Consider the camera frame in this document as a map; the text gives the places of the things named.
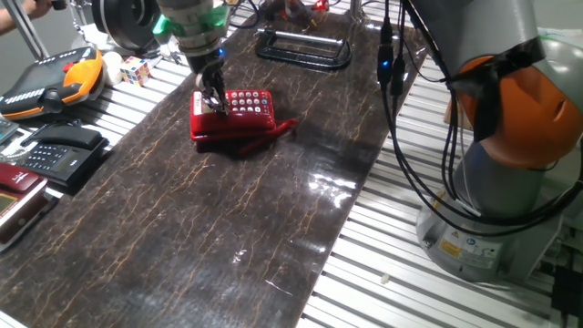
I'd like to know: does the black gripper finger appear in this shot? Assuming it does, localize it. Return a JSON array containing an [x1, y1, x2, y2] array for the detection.
[[210, 70, 231, 118], [195, 72, 216, 111]]

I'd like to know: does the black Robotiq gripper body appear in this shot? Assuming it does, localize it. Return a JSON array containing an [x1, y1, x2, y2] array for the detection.
[[184, 45, 228, 77]]

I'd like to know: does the person's bare forearm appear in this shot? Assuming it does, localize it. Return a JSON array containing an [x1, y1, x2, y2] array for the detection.
[[0, 7, 29, 36]]

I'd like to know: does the black telephone handset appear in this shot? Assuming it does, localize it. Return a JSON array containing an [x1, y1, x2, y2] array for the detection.
[[31, 124, 104, 151]]

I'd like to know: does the black telephone base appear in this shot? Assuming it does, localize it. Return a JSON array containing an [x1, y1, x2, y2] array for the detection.
[[17, 136, 110, 190]]

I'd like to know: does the dark red telephone handset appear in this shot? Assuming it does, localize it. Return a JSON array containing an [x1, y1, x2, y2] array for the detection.
[[0, 162, 42, 194]]

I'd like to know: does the dark red telephone base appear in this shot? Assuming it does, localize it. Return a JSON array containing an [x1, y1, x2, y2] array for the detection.
[[0, 179, 59, 254]]

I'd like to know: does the person's bare hand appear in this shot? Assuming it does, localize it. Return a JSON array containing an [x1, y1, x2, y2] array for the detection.
[[21, 0, 55, 20]]

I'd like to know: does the Rubik's cube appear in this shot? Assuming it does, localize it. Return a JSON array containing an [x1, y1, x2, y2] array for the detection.
[[118, 55, 152, 87]]

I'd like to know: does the large black spool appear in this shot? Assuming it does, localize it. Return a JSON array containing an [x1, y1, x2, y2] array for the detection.
[[90, 0, 160, 51]]

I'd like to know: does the white round object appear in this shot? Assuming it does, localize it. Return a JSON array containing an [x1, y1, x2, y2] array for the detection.
[[101, 50, 125, 87]]

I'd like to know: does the black glue gun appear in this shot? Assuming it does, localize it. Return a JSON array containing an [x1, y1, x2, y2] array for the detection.
[[261, 0, 320, 28]]

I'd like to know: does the black orange teach pendant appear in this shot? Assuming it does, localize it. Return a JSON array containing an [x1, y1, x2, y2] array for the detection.
[[0, 45, 107, 121]]

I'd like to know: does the dark marble pattern mat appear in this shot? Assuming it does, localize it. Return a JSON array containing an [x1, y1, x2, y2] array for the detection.
[[0, 8, 429, 328]]

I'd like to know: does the slanted metal pole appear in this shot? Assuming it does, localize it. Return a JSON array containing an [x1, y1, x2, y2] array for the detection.
[[2, 0, 49, 61]]

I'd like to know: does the grey keypad device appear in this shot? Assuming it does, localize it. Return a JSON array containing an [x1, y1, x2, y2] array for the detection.
[[0, 118, 20, 145]]

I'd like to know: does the large wooden block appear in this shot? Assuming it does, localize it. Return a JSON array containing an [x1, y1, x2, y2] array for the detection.
[[444, 97, 473, 131]]

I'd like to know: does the red coiled phone cord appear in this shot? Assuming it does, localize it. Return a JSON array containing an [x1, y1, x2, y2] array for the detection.
[[235, 117, 299, 157]]

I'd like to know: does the upright metal post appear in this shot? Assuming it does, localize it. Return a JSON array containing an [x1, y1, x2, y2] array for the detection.
[[348, 0, 368, 22]]

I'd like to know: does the black cable with lit plug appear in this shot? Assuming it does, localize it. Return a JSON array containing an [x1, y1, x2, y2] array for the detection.
[[375, 0, 583, 238]]

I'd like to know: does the white coiled phone cord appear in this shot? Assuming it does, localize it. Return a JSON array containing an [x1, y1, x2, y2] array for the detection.
[[0, 129, 38, 163]]

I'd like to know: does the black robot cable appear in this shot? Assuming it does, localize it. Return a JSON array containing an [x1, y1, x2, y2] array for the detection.
[[439, 86, 464, 204]]

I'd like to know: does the black strap on robot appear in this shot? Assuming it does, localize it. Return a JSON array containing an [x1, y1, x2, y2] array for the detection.
[[448, 36, 547, 143]]

